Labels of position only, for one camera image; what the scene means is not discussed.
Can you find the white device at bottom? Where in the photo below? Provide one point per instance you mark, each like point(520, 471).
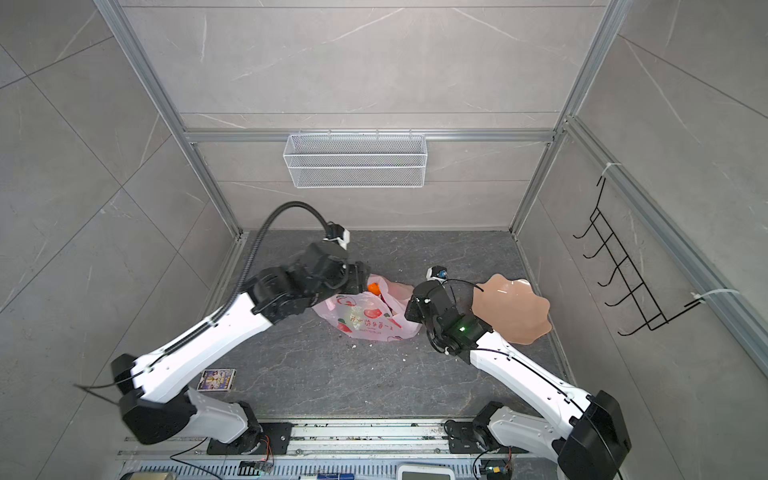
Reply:
point(424, 472)

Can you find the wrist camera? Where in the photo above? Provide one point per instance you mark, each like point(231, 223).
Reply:
point(338, 234)
point(437, 273)

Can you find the pink scalloped plate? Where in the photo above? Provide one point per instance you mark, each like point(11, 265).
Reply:
point(512, 309)

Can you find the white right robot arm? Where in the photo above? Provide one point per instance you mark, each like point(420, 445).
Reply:
point(584, 434)

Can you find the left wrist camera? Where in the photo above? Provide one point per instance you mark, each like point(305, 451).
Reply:
point(338, 234)

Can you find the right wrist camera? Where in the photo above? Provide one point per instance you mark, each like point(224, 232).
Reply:
point(437, 273)

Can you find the pink plastic bag fruit print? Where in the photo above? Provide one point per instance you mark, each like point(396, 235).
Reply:
point(369, 317)

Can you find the white wire mesh basket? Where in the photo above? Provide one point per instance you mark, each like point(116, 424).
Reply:
point(362, 160)

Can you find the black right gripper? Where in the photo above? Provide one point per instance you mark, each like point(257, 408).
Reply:
point(414, 307)

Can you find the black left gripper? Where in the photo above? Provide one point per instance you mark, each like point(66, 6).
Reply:
point(357, 275)

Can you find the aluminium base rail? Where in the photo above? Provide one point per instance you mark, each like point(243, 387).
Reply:
point(370, 438)

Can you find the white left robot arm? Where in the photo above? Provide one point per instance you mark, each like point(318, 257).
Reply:
point(157, 402)

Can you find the black wire hook rack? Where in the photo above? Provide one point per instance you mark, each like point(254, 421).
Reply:
point(626, 272)

